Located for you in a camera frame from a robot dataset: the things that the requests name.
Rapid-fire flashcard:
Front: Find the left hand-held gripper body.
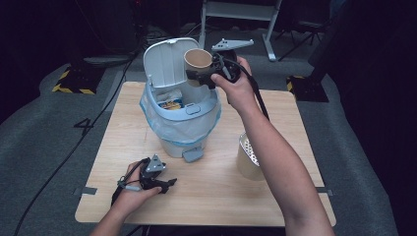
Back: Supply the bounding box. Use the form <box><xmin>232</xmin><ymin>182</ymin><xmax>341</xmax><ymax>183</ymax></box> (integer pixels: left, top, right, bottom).
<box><xmin>138</xmin><ymin>153</ymin><xmax>167</xmax><ymax>192</ymax></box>

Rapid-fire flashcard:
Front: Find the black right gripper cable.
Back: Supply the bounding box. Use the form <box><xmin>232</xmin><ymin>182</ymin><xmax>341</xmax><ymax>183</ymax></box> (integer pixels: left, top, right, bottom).
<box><xmin>219</xmin><ymin>56</ymin><xmax>270</xmax><ymax>122</ymax></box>

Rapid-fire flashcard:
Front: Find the person's left hand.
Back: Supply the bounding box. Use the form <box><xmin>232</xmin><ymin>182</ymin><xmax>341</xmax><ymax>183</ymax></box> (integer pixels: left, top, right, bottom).
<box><xmin>110</xmin><ymin>159</ymin><xmax>163</xmax><ymax>218</ymax></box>

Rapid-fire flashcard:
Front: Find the white metal stand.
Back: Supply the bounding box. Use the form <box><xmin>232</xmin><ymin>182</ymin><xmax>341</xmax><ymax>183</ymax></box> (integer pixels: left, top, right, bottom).
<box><xmin>198</xmin><ymin>0</ymin><xmax>283</xmax><ymax>63</ymax></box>

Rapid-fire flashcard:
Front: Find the black floor cable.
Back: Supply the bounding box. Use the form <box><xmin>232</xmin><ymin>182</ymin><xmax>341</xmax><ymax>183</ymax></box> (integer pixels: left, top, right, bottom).
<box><xmin>12</xmin><ymin>45</ymin><xmax>142</xmax><ymax>236</ymax></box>

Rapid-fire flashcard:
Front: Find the yellow and black striped base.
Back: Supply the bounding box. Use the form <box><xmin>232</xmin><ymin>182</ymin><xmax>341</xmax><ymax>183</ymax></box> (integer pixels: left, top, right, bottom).
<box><xmin>285</xmin><ymin>74</ymin><xmax>330</xmax><ymax>103</ymax></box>
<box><xmin>51</xmin><ymin>66</ymin><xmax>106</xmax><ymax>96</ymax></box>

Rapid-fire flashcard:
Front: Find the grey tape strip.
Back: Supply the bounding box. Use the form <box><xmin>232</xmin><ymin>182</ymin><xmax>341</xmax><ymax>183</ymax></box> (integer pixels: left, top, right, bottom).
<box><xmin>73</xmin><ymin>185</ymin><xmax>98</xmax><ymax>197</ymax></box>
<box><xmin>316</xmin><ymin>187</ymin><xmax>334</xmax><ymax>198</ymax></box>

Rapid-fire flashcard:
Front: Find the black tripod stand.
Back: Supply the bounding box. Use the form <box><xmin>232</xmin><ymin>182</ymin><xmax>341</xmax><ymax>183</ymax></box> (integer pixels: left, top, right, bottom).
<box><xmin>277</xmin><ymin>19</ymin><xmax>330</xmax><ymax>63</ymax></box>

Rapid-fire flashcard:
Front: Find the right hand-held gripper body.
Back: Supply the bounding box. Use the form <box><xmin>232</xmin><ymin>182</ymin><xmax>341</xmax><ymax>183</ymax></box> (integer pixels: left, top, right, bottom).
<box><xmin>202</xmin><ymin>37</ymin><xmax>255</xmax><ymax>90</ymax></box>

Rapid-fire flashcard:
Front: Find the white pedal trash bin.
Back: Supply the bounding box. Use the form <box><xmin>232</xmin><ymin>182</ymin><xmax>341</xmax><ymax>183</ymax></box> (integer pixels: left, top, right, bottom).
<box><xmin>139</xmin><ymin>36</ymin><xmax>222</xmax><ymax>163</ymax></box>

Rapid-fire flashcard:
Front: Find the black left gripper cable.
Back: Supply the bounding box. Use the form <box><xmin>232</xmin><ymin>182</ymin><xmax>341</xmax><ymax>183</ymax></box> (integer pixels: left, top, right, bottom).
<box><xmin>110</xmin><ymin>157</ymin><xmax>150</xmax><ymax>207</ymax></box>

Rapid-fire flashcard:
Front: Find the yellow and blue packet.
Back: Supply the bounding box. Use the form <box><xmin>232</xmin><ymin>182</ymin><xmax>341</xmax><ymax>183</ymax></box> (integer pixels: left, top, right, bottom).
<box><xmin>156</xmin><ymin>88</ymin><xmax>185</xmax><ymax>111</ymax></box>

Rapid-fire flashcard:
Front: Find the translucent bin bag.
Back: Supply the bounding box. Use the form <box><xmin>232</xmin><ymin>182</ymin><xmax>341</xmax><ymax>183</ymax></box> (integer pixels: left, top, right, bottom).
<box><xmin>139</xmin><ymin>86</ymin><xmax>222</xmax><ymax>148</ymax></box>

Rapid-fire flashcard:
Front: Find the person's right hand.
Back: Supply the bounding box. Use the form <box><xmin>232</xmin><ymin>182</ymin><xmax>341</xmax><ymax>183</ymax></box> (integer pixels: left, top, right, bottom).
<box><xmin>210</xmin><ymin>56</ymin><xmax>261</xmax><ymax>115</ymax></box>

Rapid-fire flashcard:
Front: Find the brown paper cup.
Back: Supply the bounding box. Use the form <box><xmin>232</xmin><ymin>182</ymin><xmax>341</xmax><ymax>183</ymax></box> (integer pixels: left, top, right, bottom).
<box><xmin>183</xmin><ymin>47</ymin><xmax>214</xmax><ymax>89</ymax></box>

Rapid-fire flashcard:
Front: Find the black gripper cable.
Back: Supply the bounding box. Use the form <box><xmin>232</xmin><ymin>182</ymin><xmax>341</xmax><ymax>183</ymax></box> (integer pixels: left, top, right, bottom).
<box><xmin>110</xmin><ymin>157</ymin><xmax>150</xmax><ymax>207</ymax></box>
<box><xmin>219</xmin><ymin>56</ymin><xmax>270</xmax><ymax>122</ymax></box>

